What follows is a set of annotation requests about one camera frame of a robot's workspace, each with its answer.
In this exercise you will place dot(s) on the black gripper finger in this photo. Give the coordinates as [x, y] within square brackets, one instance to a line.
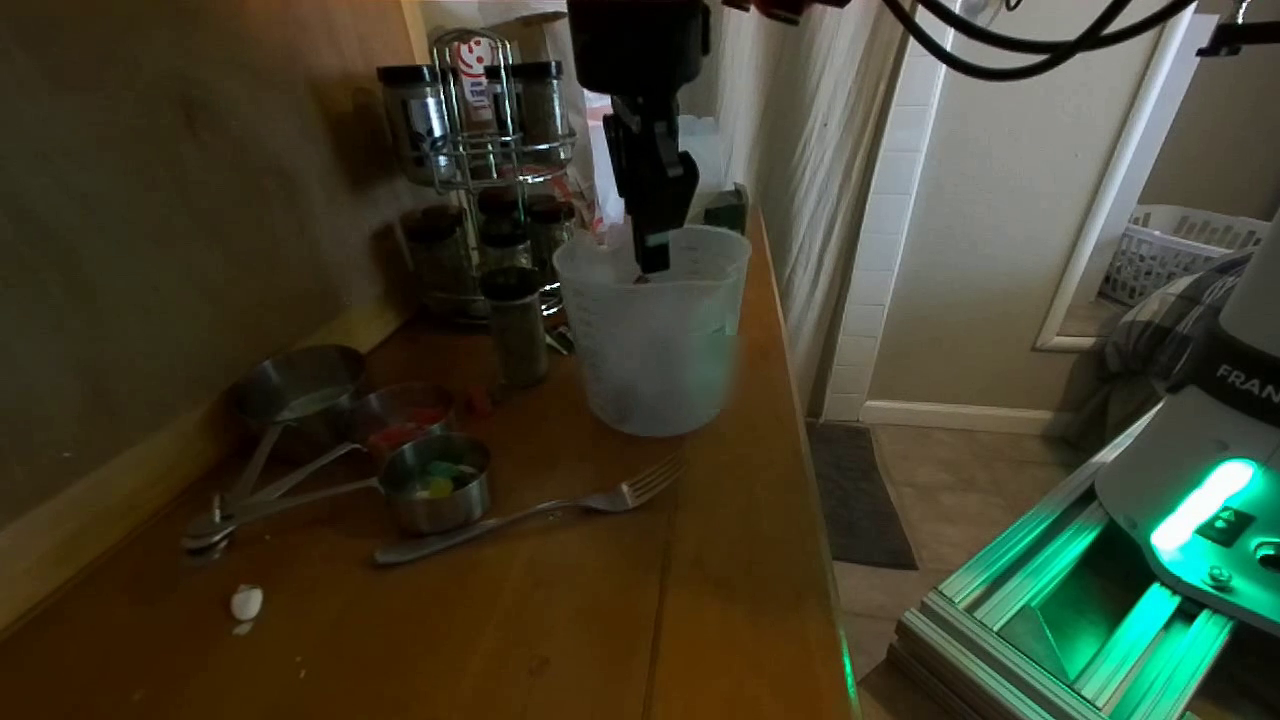
[634, 169]
[664, 198]

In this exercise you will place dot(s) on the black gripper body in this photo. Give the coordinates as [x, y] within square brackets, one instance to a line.
[642, 52]

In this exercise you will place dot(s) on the translucent plastic measuring jug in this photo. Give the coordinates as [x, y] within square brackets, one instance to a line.
[657, 351]

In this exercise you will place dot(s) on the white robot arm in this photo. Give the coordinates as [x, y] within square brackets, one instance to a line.
[1193, 491]

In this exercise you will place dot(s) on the green tea box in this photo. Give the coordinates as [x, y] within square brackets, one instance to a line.
[726, 211]

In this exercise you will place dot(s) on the metal spice rack with jars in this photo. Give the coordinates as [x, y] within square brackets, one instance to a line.
[487, 137]

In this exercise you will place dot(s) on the dark glass spice shaker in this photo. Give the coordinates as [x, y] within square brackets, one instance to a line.
[517, 325]

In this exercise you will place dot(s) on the silver metal fork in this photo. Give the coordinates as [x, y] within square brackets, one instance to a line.
[615, 502]

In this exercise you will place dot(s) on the large steel measuring cup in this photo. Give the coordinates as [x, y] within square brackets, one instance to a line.
[279, 387]

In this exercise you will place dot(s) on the dark floor mat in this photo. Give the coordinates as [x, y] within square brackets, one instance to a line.
[858, 510]

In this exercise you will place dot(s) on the white laundry basket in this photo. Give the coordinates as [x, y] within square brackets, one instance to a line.
[1166, 240]

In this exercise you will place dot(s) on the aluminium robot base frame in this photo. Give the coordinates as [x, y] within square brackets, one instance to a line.
[1063, 617]

